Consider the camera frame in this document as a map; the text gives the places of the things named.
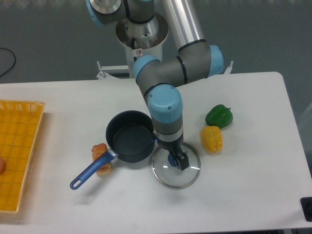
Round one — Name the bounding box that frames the green bell pepper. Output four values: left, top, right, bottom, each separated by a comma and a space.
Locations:
205, 104, 233, 129

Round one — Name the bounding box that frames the glass pot lid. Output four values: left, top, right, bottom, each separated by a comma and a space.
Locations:
152, 142, 201, 189

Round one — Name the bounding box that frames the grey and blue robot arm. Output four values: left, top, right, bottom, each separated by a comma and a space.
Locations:
86, 0, 224, 170

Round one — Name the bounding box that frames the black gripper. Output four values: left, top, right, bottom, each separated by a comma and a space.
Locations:
156, 135, 190, 171

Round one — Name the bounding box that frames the braided bread roll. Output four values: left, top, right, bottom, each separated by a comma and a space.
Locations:
91, 143, 113, 176

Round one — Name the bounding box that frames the black table corner device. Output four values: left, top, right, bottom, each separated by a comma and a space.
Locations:
300, 197, 312, 222

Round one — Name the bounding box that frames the black cable on floor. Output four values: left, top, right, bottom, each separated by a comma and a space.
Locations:
0, 47, 17, 78

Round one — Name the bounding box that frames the yellow woven basket tray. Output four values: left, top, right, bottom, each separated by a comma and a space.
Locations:
0, 99, 45, 214

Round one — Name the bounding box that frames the yellow bell pepper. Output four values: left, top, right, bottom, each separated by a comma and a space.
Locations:
199, 126, 223, 153

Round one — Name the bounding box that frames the dark saucepan with blue handle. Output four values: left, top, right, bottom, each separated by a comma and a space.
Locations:
70, 110, 155, 190

